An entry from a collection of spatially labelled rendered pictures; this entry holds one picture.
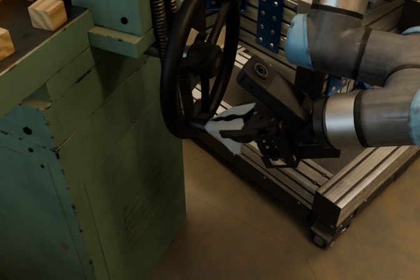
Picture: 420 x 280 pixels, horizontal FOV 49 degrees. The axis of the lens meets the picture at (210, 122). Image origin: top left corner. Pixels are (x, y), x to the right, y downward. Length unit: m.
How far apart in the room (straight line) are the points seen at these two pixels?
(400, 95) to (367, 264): 1.02
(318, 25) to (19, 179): 0.63
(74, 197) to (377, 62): 0.59
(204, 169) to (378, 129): 1.19
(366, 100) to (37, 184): 0.62
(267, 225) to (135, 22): 0.98
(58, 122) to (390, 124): 0.51
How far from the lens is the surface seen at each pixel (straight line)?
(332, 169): 1.48
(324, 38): 0.66
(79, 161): 0.89
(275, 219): 1.59
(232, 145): 0.72
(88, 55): 0.82
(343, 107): 0.60
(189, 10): 0.70
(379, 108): 0.58
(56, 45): 0.75
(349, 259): 1.55
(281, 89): 0.64
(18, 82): 0.71
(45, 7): 0.75
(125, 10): 0.76
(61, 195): 0.92
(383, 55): 0.65
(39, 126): 0.80
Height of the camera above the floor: 1.26
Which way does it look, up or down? 41 degrees down
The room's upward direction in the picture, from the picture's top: straight up
